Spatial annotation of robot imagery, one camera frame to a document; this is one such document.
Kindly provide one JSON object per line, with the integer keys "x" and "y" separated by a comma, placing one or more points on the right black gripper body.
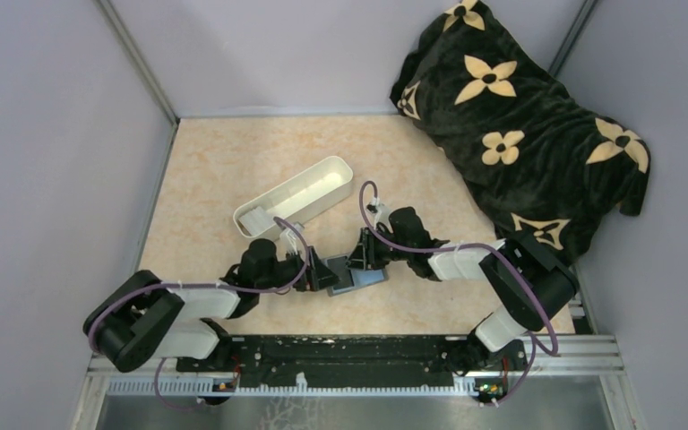
{"x": 384, "y": 253}

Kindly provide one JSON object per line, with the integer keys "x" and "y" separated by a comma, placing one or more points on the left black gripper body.
{"x": 284, "y": 270}

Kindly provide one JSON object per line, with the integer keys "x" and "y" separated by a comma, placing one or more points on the dark credit card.
{"x": 338, "y": 265}

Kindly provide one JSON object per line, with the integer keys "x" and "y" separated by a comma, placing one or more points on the white plastic tray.
{"x": 304, "y": 196}

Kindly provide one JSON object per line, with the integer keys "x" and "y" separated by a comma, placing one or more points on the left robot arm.
{"x": 147, "y": 318}

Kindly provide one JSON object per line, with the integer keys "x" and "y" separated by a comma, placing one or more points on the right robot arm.
{"x": 532, "y": 283}

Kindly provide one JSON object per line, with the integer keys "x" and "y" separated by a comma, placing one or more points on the stack of white cards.
{"x": 255, "y": 221}

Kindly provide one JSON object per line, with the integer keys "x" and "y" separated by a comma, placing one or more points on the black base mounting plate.
{"x": 338, "y": 362}

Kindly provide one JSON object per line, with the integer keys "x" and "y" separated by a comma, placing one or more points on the black floral blanket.
{"x": 534, "y": 160}

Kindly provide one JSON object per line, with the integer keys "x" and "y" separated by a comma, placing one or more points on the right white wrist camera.
{"x": 379, "y": 213}

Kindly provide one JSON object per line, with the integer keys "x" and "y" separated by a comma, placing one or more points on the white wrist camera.
{"x": 291, "y": 238}
{"x": 379, "y": 213}

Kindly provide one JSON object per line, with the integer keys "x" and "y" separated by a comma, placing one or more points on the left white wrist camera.
{"x": 291, "y": 238}

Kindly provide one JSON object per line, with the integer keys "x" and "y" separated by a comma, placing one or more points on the aluminium frame rail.
{"x": 578, "y": 356}

